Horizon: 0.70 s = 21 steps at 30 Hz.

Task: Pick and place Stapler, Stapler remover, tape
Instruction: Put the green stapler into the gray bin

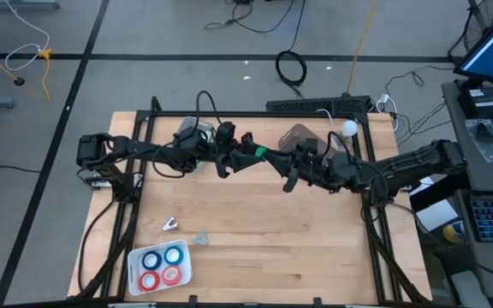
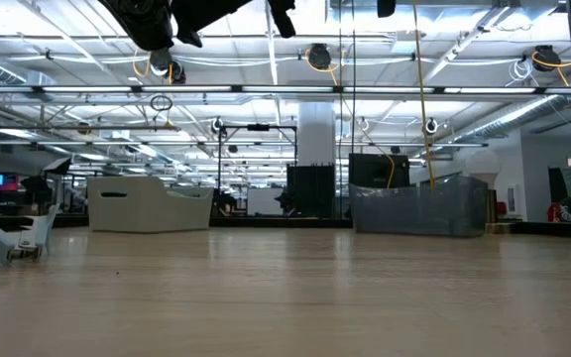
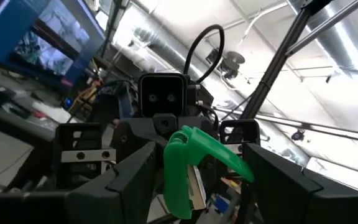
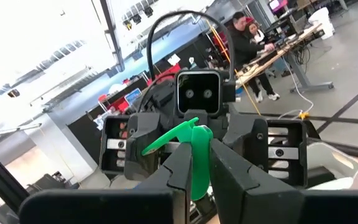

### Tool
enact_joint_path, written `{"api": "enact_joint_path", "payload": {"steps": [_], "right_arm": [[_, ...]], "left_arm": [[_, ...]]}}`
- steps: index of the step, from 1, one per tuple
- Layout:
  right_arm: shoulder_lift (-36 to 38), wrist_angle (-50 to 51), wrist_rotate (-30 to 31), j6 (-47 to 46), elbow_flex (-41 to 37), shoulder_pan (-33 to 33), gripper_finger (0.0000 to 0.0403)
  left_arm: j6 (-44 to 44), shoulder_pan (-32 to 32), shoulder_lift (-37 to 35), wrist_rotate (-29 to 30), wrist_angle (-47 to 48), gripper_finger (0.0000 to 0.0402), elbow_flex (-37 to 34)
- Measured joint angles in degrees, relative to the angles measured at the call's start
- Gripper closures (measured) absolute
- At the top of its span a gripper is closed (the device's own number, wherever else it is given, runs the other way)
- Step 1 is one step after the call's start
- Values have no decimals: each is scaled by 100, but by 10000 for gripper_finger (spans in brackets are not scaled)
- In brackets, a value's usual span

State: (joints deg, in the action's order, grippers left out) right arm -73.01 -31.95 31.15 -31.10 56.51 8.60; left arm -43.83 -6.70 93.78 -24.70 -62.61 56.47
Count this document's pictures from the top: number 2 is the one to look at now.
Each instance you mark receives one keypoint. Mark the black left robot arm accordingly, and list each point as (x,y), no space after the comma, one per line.
(142,20)

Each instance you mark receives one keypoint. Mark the pale translucent plastic bin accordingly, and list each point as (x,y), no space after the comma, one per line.
(142,213)

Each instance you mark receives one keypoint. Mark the dark translucent plastic bin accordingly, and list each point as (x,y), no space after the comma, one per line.
(414,213)

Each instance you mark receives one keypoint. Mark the distant black rig frame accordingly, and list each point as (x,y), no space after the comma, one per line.
(258,127)

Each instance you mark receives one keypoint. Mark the black aluminium rig frame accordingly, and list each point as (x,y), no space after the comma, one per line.
(265,223)

